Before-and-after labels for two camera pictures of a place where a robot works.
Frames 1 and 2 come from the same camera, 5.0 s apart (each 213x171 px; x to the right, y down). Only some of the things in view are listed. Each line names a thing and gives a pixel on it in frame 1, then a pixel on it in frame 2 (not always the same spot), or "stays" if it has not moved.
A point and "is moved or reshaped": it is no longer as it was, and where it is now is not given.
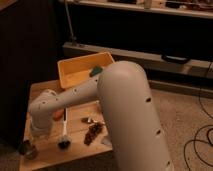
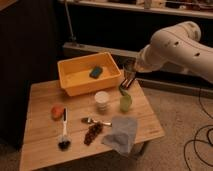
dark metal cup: x=28 y=150 is moved or reshaped
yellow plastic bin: x=76 y=70 stays
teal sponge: x=96 y=70 stays
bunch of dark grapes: x=92 y=131 stays
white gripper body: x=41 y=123 -> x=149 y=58
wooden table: x=80 y=132 stays
